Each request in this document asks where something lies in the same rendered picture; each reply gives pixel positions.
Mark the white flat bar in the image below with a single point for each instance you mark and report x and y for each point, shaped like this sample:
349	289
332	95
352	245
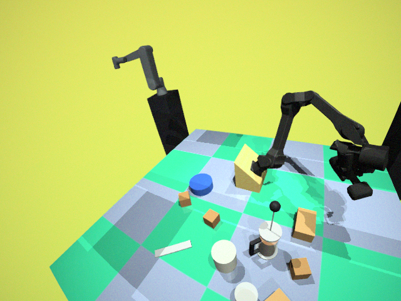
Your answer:
172	249

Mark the blue cylinder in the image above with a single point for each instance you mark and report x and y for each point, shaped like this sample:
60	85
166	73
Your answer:
201	184

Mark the glass french press with black knob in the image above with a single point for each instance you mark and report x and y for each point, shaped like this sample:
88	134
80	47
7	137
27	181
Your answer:
269	236

